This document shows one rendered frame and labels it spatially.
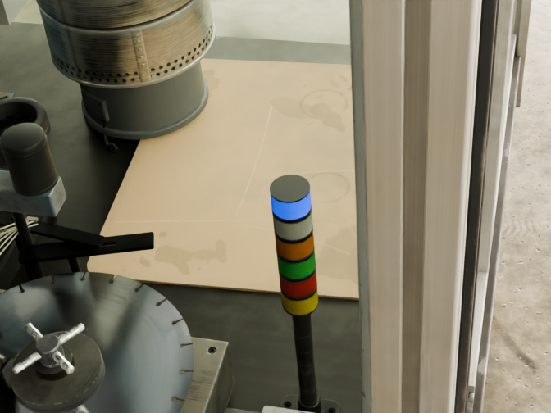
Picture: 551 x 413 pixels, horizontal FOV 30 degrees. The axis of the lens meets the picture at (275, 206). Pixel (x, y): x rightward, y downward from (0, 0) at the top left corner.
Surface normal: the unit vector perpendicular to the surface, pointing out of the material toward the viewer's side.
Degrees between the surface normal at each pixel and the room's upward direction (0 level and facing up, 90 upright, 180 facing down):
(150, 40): 90
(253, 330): 0
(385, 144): 90
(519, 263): 0
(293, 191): 0
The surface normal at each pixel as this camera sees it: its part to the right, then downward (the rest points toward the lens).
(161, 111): 0.38, 0.60
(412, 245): -0.23, 0.68
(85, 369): 0.01, -0.72
